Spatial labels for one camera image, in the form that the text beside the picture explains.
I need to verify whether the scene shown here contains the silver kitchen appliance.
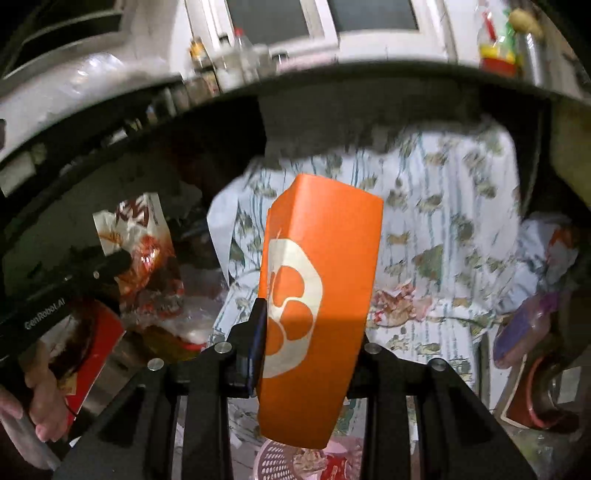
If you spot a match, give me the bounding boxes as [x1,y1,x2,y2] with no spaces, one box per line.
[0,44,185,162]

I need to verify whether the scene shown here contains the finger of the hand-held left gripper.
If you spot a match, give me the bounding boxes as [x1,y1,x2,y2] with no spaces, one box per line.
[65,249,134,289]

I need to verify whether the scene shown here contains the clear plastic bag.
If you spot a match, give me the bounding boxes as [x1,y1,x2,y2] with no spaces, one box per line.
[134,265,234,365]

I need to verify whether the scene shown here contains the pink plastic basket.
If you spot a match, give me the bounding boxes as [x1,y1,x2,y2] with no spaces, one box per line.
[255,436,365,480]

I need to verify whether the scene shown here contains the steel pot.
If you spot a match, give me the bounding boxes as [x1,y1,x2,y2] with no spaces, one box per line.
[515,28,561,90]

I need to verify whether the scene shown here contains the yellow and red packet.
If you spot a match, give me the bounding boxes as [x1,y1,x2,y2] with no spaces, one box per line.
[477,8,519,77]

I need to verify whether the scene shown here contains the pale blue plastic bag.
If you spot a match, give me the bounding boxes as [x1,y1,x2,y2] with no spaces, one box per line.
[502,216,580,317]

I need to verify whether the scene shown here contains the white window frame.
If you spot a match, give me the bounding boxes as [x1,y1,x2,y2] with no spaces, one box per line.
[185,0,455,63]

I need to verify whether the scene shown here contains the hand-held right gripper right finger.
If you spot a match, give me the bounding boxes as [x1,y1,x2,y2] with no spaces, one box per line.
[346,333,539,480]

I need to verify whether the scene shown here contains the red snack packet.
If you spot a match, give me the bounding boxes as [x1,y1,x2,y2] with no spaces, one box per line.
[92,193,186,324]

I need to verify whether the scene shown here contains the red cardboard box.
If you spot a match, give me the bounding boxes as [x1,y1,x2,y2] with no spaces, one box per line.
[46,300,128,416]

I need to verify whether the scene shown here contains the clear bottle with red cap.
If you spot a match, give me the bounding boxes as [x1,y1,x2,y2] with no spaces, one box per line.
[217,28,257,90]

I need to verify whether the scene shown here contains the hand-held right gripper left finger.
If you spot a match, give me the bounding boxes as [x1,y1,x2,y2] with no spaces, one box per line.
[53,298,269,480]

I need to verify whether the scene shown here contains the person's left hand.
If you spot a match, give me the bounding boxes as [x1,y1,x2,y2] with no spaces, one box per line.
[0,342,75,443]

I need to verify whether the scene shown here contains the orange paper carton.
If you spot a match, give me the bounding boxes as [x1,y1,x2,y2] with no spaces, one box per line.
[256,173,385,449]

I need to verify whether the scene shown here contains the purple plastic bag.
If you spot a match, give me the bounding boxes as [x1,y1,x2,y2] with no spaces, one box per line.
[492,293,563,368]

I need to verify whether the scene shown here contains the cat print white cloth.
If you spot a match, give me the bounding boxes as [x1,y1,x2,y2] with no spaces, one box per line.
[207,117,532,480]

